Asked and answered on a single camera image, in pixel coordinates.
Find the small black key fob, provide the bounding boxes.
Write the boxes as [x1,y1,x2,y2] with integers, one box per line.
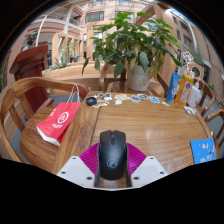
[85,96,98,107]

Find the small white packet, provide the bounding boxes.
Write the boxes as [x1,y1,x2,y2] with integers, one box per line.
[183,105,198,116]

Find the wooden armchair holding black notebook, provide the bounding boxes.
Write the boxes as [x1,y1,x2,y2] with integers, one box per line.
[203,108,224,151]

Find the black computer mouse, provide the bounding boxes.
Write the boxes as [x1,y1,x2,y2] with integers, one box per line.
[97,129,129,181]

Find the wooden armchair holding red bag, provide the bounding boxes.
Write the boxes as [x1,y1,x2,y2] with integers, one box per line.
[0,76,90,174]

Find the dark red wooden lectern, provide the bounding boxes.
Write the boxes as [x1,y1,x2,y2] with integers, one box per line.
[9,44,54,121]

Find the green plant in white pot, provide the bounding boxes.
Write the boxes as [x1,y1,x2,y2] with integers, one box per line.
[81,11,184,93]

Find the red paper bag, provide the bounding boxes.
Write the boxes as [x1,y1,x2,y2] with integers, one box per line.
[35,84,83,147]

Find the blue cartoon-print mouse pad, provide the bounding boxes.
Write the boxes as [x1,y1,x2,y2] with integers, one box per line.
[190,137,217,165]

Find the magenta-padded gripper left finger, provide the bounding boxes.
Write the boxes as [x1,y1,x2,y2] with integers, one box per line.
[56,142,102,189]

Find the yellow liquid bottle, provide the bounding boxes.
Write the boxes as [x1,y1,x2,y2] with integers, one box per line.
[174,74,195,107]

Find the empty wooden armchair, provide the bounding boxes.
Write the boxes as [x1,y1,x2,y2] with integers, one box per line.
[193,77,215,118]

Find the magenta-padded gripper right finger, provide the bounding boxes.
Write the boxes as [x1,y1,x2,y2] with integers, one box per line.
[125,142,169,189]

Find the white sculpture on pedestal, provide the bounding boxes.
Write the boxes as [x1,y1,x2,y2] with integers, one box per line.
[181,50,196,73]

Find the white pump bottle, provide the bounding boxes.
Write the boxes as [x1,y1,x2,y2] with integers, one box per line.
[186,81,203,108]

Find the wooden armchair behind plant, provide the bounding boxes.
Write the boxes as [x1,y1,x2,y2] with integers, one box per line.
[98,63,128,93]

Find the blue squeeze tube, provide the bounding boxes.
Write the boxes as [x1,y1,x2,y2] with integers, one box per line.
[165,72,181,105]

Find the dark bust statue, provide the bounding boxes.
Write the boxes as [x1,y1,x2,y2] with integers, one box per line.
[26,30,39,48]

